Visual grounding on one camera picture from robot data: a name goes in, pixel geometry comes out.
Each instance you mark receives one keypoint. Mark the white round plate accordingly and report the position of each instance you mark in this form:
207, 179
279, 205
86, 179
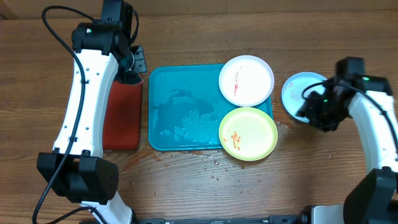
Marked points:
246, 80

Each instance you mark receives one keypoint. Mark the black tray with red sponge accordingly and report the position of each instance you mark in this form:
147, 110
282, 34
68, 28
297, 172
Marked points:
122, 123

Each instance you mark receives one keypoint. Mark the yellow-green round plate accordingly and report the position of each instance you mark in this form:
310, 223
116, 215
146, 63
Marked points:
248, 134

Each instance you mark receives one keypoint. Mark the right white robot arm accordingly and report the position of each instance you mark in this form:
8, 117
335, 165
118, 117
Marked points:
369, 102

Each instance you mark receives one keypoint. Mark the light blue round plate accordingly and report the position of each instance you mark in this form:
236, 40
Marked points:
291, 94

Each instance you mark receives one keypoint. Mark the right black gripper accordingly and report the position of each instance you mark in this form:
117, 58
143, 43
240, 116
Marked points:
309, 111

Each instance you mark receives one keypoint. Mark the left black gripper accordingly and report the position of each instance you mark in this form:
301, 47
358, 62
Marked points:
142, 66

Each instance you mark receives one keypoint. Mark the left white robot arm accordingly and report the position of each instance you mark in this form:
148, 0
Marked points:
103, 51

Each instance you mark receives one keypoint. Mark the teal plastic tray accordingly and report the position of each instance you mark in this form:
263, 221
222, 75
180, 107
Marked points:
185, 108

